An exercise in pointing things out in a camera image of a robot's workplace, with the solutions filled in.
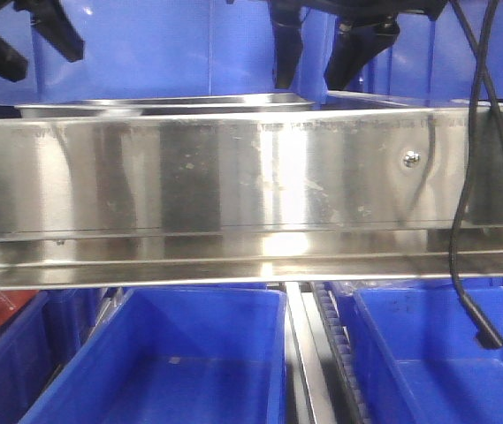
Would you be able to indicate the silver steel tray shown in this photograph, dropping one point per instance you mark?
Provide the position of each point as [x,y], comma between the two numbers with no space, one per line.
[266,102]

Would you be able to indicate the blue crate upper right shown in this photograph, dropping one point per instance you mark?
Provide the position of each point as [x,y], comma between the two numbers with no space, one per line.
[431,60]

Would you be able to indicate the large blue bin upper left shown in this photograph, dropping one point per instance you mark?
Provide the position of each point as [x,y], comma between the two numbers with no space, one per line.
[142,49]

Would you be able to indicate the round bolt head left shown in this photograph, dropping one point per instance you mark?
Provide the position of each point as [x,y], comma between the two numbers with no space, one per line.
[411,159]

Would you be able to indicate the blue bin lower right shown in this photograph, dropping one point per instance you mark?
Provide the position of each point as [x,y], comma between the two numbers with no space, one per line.
[417,357]

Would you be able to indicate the blue bin lower left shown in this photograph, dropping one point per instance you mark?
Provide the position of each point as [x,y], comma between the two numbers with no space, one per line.
[39,340]

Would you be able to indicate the roller track divider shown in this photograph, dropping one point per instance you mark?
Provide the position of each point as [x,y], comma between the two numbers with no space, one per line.
[320,386]

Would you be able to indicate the blue bin lower middle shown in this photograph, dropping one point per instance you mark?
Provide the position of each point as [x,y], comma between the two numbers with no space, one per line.
[177,356]

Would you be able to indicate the stainless steel shelf rail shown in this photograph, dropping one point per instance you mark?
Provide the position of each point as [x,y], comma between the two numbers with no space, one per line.
[291,196]

